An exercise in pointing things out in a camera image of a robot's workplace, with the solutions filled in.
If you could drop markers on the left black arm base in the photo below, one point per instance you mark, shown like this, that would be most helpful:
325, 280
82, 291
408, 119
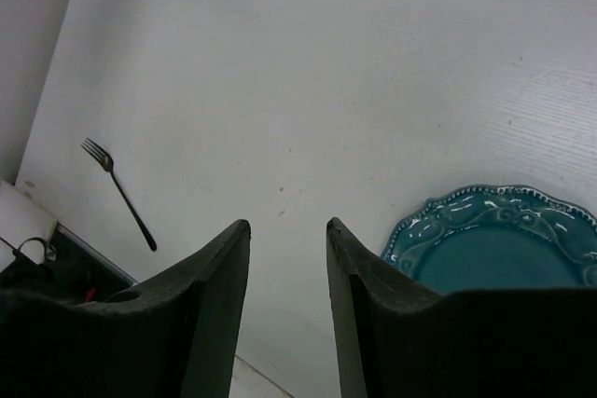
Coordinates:
65, 268

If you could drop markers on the black metal fork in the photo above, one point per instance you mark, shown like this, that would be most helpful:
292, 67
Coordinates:
105, 160

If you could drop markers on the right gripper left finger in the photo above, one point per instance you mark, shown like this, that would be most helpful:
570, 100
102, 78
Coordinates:
173, 335

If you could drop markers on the teal ceramic plate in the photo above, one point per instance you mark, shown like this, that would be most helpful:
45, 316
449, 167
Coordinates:
495, 237

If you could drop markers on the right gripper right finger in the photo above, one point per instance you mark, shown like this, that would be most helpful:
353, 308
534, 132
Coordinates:
396, 338

